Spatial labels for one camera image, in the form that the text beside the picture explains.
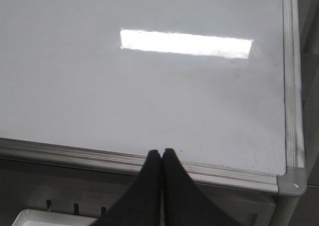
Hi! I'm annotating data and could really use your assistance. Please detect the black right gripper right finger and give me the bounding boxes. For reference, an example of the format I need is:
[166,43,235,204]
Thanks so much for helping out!
[162,148,240,226]

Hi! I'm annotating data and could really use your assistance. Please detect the white plastic marker tray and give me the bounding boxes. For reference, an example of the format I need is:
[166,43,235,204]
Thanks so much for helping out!
[12,209,97,226]

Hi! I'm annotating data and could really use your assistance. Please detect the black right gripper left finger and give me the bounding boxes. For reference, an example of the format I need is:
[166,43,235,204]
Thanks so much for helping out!
[96,150,161,226]

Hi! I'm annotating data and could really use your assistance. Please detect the white whiteboard with aluminium frame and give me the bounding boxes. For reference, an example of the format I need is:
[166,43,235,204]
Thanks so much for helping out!
[0,0,306,197]

